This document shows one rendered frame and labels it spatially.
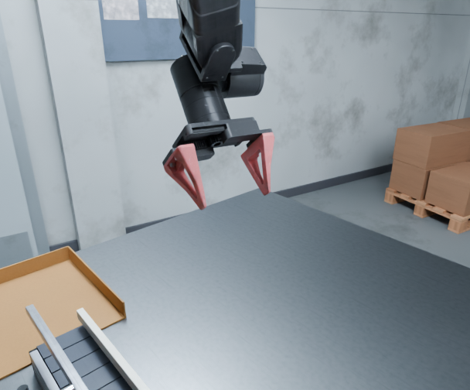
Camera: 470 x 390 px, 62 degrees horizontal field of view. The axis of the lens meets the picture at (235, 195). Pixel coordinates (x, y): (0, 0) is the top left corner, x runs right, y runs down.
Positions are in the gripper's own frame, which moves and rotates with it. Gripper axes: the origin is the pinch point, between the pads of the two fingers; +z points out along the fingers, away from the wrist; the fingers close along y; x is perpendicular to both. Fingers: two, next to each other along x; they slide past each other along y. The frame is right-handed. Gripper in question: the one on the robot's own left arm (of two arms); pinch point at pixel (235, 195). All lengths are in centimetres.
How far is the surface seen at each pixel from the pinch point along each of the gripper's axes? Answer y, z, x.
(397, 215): 240, 4, 174
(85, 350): -18.8, 13.0, 31.1
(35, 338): -25, 8, 44
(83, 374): -20.1, 16.1, 27.3
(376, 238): 61, 12, 38
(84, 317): -17.7, 7.8, 31.9
